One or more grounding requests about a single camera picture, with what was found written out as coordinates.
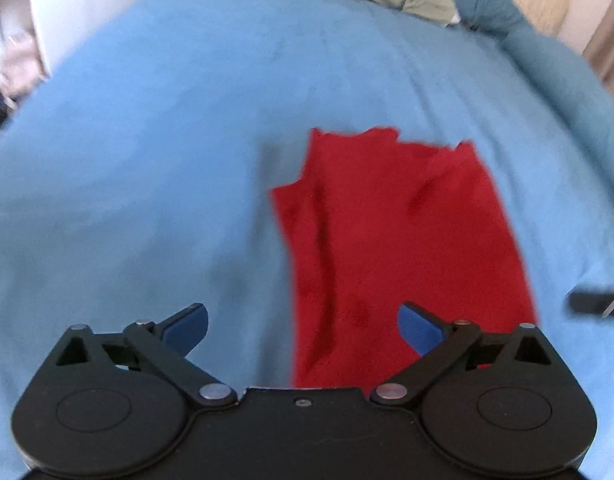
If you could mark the red knit sweater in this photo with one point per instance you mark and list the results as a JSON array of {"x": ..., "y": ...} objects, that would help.
[{"x": 387, "y": 240}]

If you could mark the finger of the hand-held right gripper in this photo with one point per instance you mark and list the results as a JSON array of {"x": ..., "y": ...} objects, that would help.
[{"x": 594, "y": 302}]

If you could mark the beige curtain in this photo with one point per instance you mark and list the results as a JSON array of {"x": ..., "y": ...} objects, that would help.
[{"x": 607, "y": 45}]

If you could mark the white shelf unit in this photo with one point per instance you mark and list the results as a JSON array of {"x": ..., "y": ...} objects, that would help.
[{"x": 12, "y": 35}]

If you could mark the blue duvet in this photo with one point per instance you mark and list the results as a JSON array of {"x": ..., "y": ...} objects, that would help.
[{"x": 562, "y": 90}]

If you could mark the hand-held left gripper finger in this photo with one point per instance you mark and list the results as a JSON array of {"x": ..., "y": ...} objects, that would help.
[{"x": 419, "y": 330}]

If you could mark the blue pillow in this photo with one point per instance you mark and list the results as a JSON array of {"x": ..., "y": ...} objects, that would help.
[{"x": 482, "y": 5}]

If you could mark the bed with blue sheet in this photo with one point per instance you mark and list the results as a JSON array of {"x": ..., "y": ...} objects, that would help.
[{"x": 162, "y": 160}]

